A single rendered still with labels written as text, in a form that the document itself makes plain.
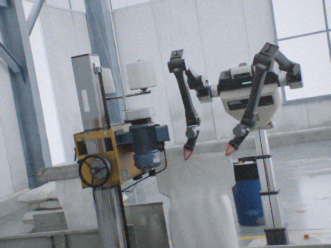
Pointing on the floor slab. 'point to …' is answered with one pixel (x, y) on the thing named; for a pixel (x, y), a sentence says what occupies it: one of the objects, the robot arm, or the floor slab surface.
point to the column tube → (95, 116)
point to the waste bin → (247, 192)
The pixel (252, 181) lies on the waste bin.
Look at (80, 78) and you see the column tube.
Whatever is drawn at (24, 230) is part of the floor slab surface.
